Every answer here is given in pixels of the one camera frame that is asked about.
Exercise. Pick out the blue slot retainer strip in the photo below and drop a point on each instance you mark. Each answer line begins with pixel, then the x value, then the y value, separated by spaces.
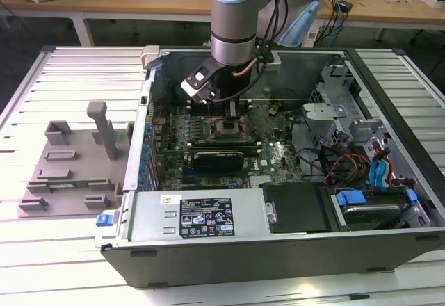
pixel 142 180

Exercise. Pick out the hard disk in blue carrier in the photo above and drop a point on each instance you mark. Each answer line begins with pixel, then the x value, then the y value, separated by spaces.
pixel 372 215

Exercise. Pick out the white wrist camera black mount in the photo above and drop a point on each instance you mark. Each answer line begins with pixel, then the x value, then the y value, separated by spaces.
pixel 198 76

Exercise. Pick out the green motherboard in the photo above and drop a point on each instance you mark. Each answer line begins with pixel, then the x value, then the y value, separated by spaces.
pixel 278 160

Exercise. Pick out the silver metal drive cage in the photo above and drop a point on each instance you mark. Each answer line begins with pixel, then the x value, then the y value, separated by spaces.
pixel 333 109

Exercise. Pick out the grey plastic parts rack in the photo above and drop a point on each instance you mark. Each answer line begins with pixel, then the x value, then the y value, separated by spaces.
pixel 80 160

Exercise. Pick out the silver square CPU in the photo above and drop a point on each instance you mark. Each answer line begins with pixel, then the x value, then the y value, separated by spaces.
pixel 222 133

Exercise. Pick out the silver chipset heatsink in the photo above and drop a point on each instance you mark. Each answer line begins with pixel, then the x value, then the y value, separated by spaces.
pixel 260 181

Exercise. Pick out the black open PC case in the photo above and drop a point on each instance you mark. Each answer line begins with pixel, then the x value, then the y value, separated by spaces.
pixel 243 261

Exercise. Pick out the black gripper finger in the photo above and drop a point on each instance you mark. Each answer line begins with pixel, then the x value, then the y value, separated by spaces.
pixel 232 108

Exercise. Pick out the small black adapter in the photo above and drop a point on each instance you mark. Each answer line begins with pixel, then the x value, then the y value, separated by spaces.
pixel 346 6

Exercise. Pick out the CPU socket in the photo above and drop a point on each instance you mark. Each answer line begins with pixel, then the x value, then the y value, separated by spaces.
pixel 211 130

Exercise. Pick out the blue plastic latch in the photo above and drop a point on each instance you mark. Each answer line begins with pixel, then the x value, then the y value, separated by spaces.
pixel 104 220

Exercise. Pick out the black graphics card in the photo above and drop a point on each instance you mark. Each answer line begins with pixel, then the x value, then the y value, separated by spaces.
pixel 219 162

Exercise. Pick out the grey case release latch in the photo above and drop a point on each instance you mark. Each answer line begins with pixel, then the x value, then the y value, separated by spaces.
pixel 151 54

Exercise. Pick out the black plastic shroud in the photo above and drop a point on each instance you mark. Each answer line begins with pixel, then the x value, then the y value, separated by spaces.
pixel 295 208

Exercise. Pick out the silver power supply unit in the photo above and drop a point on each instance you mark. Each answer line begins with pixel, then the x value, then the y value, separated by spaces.
pixel 153 215

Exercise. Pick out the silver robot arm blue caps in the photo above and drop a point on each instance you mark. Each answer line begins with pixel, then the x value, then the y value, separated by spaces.
pixel 233 24

